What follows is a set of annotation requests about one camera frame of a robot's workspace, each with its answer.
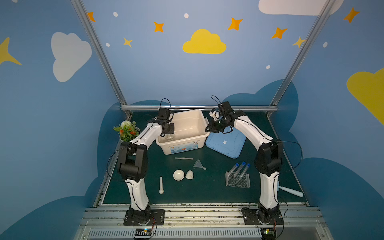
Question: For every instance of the white mortar bowl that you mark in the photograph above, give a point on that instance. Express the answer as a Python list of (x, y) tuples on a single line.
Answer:
[(178, 175)]

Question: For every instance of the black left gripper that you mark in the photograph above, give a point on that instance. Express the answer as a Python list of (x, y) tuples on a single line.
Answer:
[(168, 129)]

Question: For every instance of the aluminium frame rail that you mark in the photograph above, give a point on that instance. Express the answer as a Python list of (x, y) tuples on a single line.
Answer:
[(148, 108)]

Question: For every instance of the white pestle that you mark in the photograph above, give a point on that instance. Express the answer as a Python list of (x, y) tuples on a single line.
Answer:
[(161, 189)]

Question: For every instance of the light blue plastic lid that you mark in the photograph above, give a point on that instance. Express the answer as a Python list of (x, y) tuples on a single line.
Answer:
[(228, 144)]

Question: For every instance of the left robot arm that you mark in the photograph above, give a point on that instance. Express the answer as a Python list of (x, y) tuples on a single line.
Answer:
[(133, 157)]

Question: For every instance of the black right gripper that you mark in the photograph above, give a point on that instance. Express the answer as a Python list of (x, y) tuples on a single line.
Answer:
[(215, 126)]

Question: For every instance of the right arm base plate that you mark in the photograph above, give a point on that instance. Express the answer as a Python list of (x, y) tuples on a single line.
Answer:
[(262, 216)]

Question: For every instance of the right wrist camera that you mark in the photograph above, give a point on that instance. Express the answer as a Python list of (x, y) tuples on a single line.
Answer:
[(214, 114)]

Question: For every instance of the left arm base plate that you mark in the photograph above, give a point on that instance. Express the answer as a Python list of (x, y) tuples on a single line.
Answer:
[(144, 218)]

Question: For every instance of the white plastic storage bin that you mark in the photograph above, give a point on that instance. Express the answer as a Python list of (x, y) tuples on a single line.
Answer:
[(189, 133)]

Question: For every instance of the metal tweezers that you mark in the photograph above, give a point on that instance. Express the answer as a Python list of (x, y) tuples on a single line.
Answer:
[(183, 158)]

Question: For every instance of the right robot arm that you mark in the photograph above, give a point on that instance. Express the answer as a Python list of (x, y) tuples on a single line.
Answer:
[(269, 158)]

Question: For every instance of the potted plant white pot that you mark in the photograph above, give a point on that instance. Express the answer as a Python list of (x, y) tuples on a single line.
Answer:
[(127, 131)]

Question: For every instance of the small white cup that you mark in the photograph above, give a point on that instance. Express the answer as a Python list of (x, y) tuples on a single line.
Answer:
[(190, 175)]

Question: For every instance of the clear acrylic test tube rack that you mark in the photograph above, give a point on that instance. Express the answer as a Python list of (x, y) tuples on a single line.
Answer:
[(238, 181)]

